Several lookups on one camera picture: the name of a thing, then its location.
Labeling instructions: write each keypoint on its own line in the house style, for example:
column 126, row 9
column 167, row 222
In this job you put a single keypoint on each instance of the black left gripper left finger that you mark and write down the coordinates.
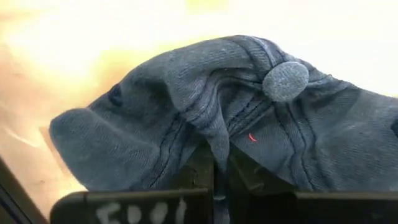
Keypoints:
column 140, row 205

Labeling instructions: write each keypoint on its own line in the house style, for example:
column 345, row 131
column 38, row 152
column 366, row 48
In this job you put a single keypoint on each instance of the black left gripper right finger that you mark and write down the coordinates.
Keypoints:
column 311, row 208

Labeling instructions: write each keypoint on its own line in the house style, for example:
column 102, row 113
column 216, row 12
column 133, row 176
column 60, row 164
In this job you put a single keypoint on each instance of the blue denim cap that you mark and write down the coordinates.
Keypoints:
column 186, row 93

